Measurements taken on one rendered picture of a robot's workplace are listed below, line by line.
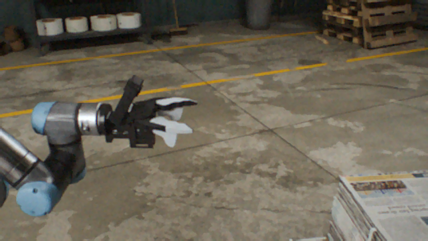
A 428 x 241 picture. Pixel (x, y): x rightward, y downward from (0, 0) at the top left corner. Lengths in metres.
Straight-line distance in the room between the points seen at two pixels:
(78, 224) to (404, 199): 2.01
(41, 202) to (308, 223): 1.94
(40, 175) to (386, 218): 0.70
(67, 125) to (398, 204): 0.73
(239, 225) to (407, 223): 1.66
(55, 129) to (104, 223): 1.68
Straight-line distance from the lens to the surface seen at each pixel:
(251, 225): 2.46
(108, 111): 0.88
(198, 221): 2.47
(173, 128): 0.80
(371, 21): 6.69
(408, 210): 0.93
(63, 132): 0.90
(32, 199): 0.83
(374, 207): 0.91
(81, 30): 6.52
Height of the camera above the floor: 1.58
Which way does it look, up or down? 25 degrees down
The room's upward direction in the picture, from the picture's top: straight up
